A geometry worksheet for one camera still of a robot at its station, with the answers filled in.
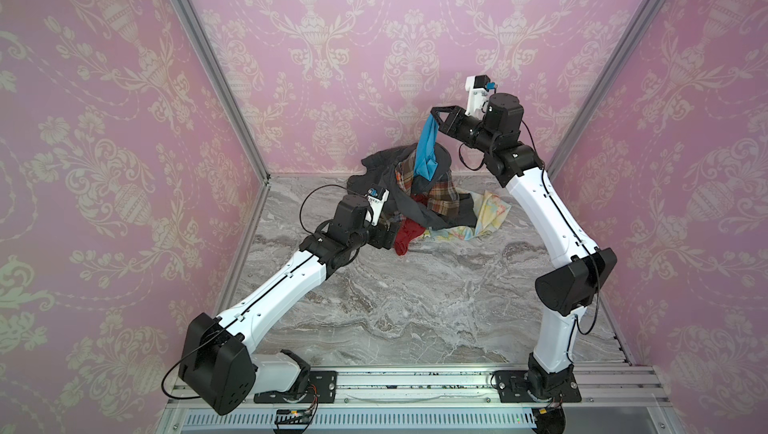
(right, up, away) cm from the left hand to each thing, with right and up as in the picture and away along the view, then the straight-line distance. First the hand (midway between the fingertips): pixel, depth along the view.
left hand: (387, 221), depth 79 cm
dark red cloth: (+6, -4, +18) cm, 20 cm away
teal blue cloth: (+11, +17, +4) cm, 21 cm away
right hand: (+11, +28, -8) cm, 31 cm away
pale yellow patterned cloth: (+36, +3, +26) cm, 44 cm away
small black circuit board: (-24, -48, -6) cm, 54 cm away
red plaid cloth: (+17, +7, +18) cm, 26 cm away
